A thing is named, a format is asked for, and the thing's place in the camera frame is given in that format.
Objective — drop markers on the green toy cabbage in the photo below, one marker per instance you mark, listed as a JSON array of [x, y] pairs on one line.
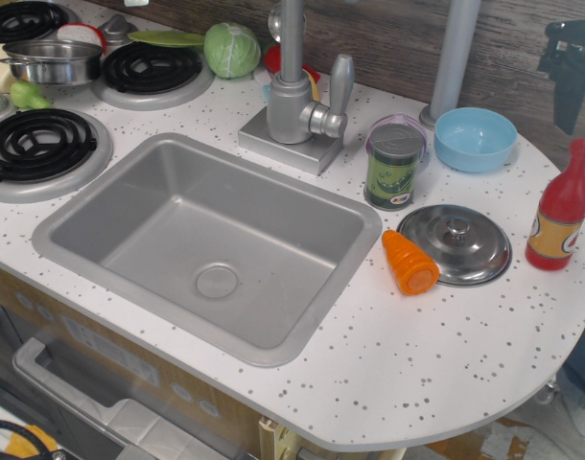
[[231, 50]]

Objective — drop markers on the rear left black burner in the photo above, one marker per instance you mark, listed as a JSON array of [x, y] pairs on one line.
[[23, 20]]

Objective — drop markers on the silver metal pot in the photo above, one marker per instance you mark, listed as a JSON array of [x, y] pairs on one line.
[[53, 61]]

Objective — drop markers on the green pea can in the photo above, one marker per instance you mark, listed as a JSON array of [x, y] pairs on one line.
[[387, 187]]

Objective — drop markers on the rear right black burner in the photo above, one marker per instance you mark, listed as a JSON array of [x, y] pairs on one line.
[[144, 77]]

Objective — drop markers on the green toy plate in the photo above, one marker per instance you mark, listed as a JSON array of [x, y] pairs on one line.
[[171, 39]]

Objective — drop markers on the red white toy food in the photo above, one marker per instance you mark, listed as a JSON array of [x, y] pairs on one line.
[[83, 33]]

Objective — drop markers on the black burner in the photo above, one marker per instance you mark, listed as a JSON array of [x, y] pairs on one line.
[[48, 153], [144, 77], [23, 20]]

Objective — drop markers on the oven door handle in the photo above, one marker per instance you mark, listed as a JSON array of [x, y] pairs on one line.
[[93, 397]]

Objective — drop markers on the red toy ketchup bottle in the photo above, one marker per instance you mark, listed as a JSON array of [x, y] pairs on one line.
[[560, 215]]

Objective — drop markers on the silver toy faucet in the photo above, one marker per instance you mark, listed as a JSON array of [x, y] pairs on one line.
[[294, 128]]

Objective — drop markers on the silver pot lid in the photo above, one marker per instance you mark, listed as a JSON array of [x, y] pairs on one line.
[[469, 248]]

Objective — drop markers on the yellow black cable object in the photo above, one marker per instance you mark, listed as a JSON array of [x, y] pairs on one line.
[[23, 444]]

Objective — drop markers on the silver stove knob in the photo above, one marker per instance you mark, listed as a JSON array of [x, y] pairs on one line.
[[116, 31]]

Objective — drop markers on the green toy pepper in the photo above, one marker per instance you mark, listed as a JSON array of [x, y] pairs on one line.
[[27, 95]]

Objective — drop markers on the orange toy carrot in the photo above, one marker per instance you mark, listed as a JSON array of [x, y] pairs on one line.
[[414, 271]]

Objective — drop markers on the grey support pole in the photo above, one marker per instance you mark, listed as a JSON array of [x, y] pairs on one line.
[[456, 46]]

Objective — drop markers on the front left black burner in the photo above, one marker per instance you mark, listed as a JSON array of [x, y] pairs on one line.
[[48, 153]]

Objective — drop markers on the grey toy sink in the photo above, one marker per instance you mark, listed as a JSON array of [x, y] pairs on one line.
[[243, 257]]

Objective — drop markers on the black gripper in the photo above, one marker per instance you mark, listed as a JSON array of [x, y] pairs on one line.
[[566, 51]]

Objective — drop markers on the light blue bowl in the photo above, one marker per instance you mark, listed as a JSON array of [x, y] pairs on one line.
[[473, 140]]

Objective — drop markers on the red toy item behind faucet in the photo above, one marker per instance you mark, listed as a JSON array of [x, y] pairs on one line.
[[272, 61]]

